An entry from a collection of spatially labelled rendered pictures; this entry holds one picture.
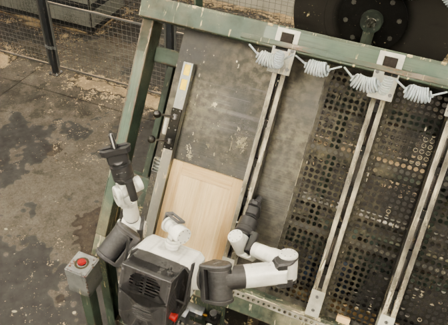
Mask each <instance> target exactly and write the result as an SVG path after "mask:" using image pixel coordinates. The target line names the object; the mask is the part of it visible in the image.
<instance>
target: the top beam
mask: <svg viewBox="0 0 448 325"><path fill-rule="evenodd" d="M138 15H139V16H141V17H144V18H148V19H152V20H155V21H158V22H162V23H166V24H170V25H174V26H178V27H183V28H186V29H191V30H194V31H199V32H203V33H208V34H211V35H216V36H219V37H224V38H228V39H232V40H236V41H241V42H244V43H249V44H252V45H257V46H261V47H266V48H269V49H272V48H273V45H270V44H266V43H262V42H258V41H253V40H250V39H245V38H241V32H243V33H248V34H252V35H256V36H260V37H265V38H268V39H274V40H275V36H276V34H277V29H278V27H282V28H286V29H292V30H295V31H300V32H301V35H300V38H299V42H298V45H299V46H302V47H307V48H311V49H316V50H319V51H324V52H328V53H332V54H336V55H341V56H344V57H350V58H353V59H359V60H362V61H367V62H370V63H375V64H377V60H378V57H379V53H380V50H382V51H388V52H391V53H396V54H400V55H405V56H406V57H405V61H404V64H403V67H402V70H404V71H409V72H412V73H418V74H421V75H426V76H429V77H435V78H438V79H443V80H446V81H448V63H445V62H441V61H436V60H433V59H427V58H424V57H418V56H415V55H410V54H406V53H401V52H397V51H392V50H388V49H383V48H380V47H374V46H371V45H366V44H362V43H357V42H354V41H348V40H344V39H340V38H336V37H330V36H327V35H322V34H318V33H313V32H310V31H304V30H300V29H296V28H292V27H286V26H283V25H278V24H274V23H269V22H266V21H260V20H256V19H252V18H248V17H242V16H239V15H234V14H230V13H225V12H222V11H216V10H212V9H208V8H204V7H198V6H195V5H190V4H186V3H181V2H178V1H172V0H141V3H140V6H139V12H138ZM295 54H296V55H299V56H302V57H307V58H310V59H315V60H318V61H324V62H327V63H332V64H335V65H341V66H344V67H349V68H352V69H357V70H360V71H365V72H368V73H374V69H370V68H367V67H362V66H359V65H354V64H350V63H345V62H342V61H336V60H333V59H328V58H325V57H320V56H317V55H312V54H308V53H303V52H300V51H296V52H295ZM399 80H402V81H407V82H410V83H415V84H418V85H423V86H426V87H431V88H434V89H440V90H443V91H448V87H445V86H442V85H437V84H434V83H428V82H425V81H420V80H417V79H412V78H409V77H404V76H401V75H400V76H399Z"/></svg>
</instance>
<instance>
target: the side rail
mask: <svg viewBox="0 0 448 325"><path fill-rule="evenodd" d="M162 27H163V24H162V23H160V22H155V21H154V20H152V21H151V20H148V19H144V18H143V20H142V24H141V29H140V33H139V38H138V42H137V48H136V51H135V56H134V60H133V66H132V69H131V75H130V78H129V84H128V87H127V93H126V96H125V102H124V105H123V111H122V115H121V120H120V123H119V130H118V133H117V138H116V143H117V144H119V143H125V142H126V143H131V151H129V152H128V154H129V160H130V161H131V163H132V159H133V153H134V150H135V145H136V142H137V136H138V133H139V127H140V124H141V119H142V115H143V109H144V106H145V101H146V98H147V92H148V88H149V83H150V80H151V74H152V71H153V66H154V61H153V59H154V56H155V50H156V47H157V46H158V44H159V40H160V36H161V30H162ZM115 183H116V182H114V180H113V177H112V174H111V171H110V169H109V175H108V179H107V184H106V187H105V193H104V197H103V202H102V206H101V212H100V215H99V220H98V224H97V230H96V233H97V234H100V235H102V236H107V235H108V234H109V233H110V232H111V230H112V229H113V228H114V226H115V224H116V223H117V221H118V220H119V215H120V212H121V207H119V206H117V204H116V202H115V200H114V198H113V191H112V188H113V186H115V185H116V184H115Z"/></svg>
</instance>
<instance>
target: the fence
mask: <svg viewBox="0 0 448 325"><path fill-rule="evenodd" d="M185 64H187V65H191V69H190V73H189V76H187V75H184V74H183V72H184V68H185ZM195 68H196V64H193V63H188V62H185V61H184V63H183V68H182V72H181V76H180V80H179V85H178V88H177V93H176V97H175V102H174V105H173V107H174V108H177V109H181V110H182V113H181V118H180V121H179V126H178V129H177V135H176V138H175V143H174V146H173V150H172V151H171V150H169V149H165V148H163V152H162V155H161V161H160V164H159V169H158V172H157V178H156V181H155V186H154V189H153V194H152V197H151V203H150V206H149V211H148V215H147V220H146V222H147V234H146V237H145V238H147V237H148V236H151V235H152V234H155V231H156V228H157V223H158V220H159V215H160V212H161V206H162V203H163V198H164V195H165V190H166V186H167V181H168V178H169V173H170V170H171V165H172V162H173V159H174V156H175V151H176V148H177V142H178V139H179V134H180V131H181V126H182V123H183V117H184V114H185V109H186V106H187V101H188V98H189V93H190V90H191V85H192V82H193V76H194V73H195ZM182 79H185V80H188V81H187V86H186V89H185V91H184V90H181V89H180V85H181V80H182ZM145 238H144V239H145Z"/></svg>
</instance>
